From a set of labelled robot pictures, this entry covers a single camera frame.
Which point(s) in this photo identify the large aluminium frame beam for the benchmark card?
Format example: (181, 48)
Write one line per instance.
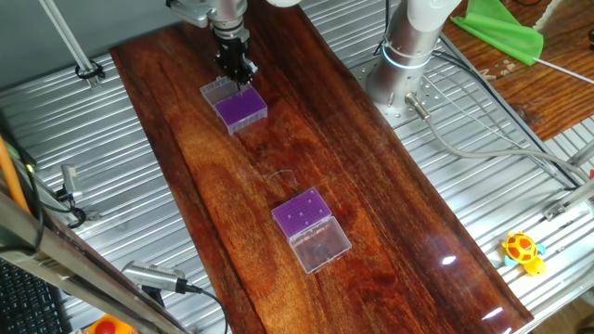
(69, 273)

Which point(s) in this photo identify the dark wooden board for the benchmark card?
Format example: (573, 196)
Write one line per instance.
(371, 209)

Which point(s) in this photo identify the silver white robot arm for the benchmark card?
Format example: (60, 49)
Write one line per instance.
(408, 55)

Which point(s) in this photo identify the black camera stand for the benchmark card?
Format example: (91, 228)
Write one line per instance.
(153, 296)

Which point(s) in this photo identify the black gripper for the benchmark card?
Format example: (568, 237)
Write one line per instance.
(231, 52)

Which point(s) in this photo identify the purple pipette tip box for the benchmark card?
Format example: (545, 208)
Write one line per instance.
(301, 213)
(241, 109)

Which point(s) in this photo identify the orange tube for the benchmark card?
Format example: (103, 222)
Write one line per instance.
(10, 178)

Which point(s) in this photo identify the orange emergency stop button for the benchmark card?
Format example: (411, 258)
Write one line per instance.
(107, 326)

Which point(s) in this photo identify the black keyboard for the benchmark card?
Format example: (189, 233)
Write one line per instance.
(28, 306)

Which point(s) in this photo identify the small grey camera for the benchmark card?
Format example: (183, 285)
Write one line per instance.
(70, 181)

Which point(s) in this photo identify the yellow orange turtle toy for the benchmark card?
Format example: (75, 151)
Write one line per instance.
(522, 250)

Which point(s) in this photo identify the green cloth flag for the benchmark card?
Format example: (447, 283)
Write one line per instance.
(501, 32)

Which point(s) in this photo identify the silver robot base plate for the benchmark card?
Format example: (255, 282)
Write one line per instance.
(431, 93)

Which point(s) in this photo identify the silver ribbed camera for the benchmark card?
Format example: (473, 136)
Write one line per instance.
(153, 276)

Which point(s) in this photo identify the aluminium strut with bracket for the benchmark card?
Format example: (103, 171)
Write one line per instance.
(554, 211)

